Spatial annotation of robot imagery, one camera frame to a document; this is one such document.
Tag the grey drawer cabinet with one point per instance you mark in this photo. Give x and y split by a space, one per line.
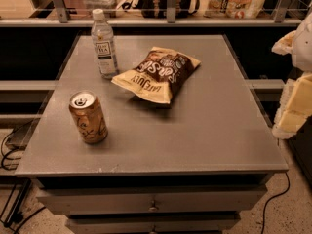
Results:
201 159

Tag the black bag on shelf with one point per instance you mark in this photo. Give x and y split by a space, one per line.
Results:
158 8

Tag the round drawer knob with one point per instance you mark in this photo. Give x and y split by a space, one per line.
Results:
153 208

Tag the colourful snack bag on shelf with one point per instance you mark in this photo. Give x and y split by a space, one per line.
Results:
236 9

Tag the grey metal shelf rail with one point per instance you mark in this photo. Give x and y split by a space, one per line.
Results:
54 13

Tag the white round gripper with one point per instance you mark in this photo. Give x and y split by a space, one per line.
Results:
304 48

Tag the clear plastic tea bottle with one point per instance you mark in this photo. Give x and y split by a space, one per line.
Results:
103 39

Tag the orange soda can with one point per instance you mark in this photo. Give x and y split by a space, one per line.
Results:
87 114

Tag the brown yellow chip bag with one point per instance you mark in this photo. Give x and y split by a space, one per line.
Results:
159 76

